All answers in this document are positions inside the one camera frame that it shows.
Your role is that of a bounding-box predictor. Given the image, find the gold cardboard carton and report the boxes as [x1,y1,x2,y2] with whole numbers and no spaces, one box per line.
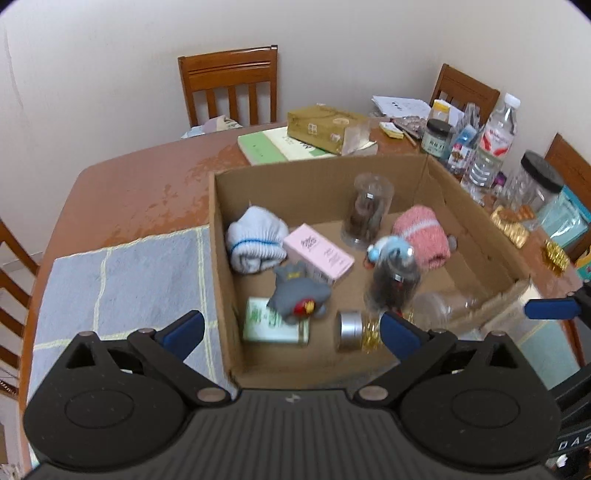
[287,105,371,155]

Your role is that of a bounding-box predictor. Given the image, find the white bottle with yellow lid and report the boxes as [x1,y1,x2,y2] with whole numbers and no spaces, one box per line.
[427,99,451,123]

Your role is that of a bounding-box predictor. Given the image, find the clear jar with dark contents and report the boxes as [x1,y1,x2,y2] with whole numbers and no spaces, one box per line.
[341,173,395,250]
[365,247,422,320]

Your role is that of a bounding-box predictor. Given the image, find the grey folded cloth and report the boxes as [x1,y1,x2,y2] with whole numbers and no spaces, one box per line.
[181,115,243,140]

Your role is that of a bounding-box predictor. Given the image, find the blue and white figure toy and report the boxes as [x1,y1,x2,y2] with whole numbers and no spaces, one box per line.
[367,235,416,269]

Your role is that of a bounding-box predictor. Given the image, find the clear jar with black lid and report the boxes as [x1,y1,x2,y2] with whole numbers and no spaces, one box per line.
[501,150,565,219]

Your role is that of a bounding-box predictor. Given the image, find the pink carton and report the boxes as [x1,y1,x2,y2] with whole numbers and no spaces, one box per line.
[283,224,356,285]

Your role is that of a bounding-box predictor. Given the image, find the white papers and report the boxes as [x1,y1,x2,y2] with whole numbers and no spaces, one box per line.
[371,95,433,119]

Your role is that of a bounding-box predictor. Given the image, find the gold capsule bottle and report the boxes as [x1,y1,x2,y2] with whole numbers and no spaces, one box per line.
[335,310,384,353]

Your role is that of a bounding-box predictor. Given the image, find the small bottle with blue cap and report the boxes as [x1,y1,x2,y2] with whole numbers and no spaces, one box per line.
[447,124,479,174]

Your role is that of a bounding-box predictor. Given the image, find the gold ornament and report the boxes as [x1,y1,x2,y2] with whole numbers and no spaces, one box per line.
[542,240,571,274]

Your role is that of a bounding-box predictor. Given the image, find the white book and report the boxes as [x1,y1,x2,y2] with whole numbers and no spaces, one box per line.
[264,127,379,161]

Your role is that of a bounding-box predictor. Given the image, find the water bottle with red label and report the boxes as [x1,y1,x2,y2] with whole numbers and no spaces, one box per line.
[462,93,522,195]

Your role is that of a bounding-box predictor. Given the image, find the grey dog toy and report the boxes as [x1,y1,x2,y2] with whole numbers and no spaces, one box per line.
[269,261,331,320]

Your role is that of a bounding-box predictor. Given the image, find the clear plastic jar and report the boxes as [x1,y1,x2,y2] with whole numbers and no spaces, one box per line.
[411,291,482,331]

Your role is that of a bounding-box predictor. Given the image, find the green book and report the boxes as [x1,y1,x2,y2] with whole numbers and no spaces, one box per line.
[238,131,338,166]

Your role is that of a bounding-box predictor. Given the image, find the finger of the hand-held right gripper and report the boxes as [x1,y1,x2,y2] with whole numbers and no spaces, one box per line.
[524,282,591,322]

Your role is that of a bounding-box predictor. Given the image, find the green and white carton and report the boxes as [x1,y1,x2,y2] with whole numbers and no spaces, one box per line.
[242,296,311,346]

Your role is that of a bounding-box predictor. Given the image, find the dark jar with white label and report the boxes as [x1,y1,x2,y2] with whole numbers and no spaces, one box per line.
[420,119,454,158]

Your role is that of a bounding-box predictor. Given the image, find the pink fuzzy sock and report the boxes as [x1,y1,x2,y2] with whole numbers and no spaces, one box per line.
[392,205,451,271]

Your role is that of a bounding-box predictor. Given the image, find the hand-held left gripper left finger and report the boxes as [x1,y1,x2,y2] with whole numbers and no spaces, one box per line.
[60,310,232,408]

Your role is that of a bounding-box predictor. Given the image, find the teal pouch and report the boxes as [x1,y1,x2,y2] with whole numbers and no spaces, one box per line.
[536,187,591,253]

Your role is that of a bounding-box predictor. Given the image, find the gold foil packet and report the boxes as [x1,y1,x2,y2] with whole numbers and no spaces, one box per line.
[490,205,532,250]

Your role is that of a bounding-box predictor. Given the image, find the blue printed blanket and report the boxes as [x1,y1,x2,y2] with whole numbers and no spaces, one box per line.
[28,225,583,468]

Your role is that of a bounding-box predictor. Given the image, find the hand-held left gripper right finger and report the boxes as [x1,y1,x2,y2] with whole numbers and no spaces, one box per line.
[353,310,532,409]

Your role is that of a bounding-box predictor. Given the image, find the brown cardboard box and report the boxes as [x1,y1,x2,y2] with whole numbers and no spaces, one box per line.
[208,154,533,389]

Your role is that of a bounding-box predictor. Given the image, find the white sock with blue stripe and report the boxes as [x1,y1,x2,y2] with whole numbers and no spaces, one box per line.
[225,205,291,277]

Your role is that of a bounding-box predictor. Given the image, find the patterned pouch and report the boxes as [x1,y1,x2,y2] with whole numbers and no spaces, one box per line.
[392,115,433,140]

